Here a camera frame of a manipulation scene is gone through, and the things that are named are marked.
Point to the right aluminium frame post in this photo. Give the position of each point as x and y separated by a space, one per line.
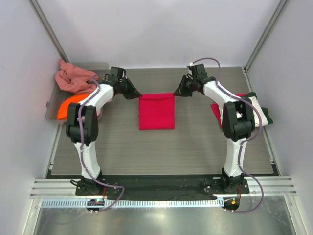
282 4

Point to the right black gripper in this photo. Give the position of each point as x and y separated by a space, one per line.
187 85

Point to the slotted white cable duct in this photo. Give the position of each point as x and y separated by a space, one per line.
93 203

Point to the aluminium rail front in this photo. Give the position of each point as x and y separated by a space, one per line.
269 186

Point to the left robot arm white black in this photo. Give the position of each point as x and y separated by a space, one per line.
82 126

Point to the left aluminium frame post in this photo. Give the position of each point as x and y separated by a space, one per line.
48 29

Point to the aluminium frame post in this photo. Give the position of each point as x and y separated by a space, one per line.
282 4
48 29

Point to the crimson red polo shirt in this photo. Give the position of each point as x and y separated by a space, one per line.
156 111

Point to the dark green t-shirt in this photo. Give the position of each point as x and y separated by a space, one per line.
265 110

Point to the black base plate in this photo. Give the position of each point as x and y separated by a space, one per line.
161 187

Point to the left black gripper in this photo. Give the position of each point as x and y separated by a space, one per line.
126 86

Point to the salmon pink shirt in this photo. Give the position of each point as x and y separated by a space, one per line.
74 79

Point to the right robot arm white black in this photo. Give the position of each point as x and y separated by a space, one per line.
237 122

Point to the light pink shirt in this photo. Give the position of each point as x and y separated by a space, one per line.
100 111

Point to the orange shirt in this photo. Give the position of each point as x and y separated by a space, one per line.
63 109

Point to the clear plastic bin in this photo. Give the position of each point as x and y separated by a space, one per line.
58 96

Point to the white printed t-shirt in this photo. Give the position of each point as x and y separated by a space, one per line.
257 106

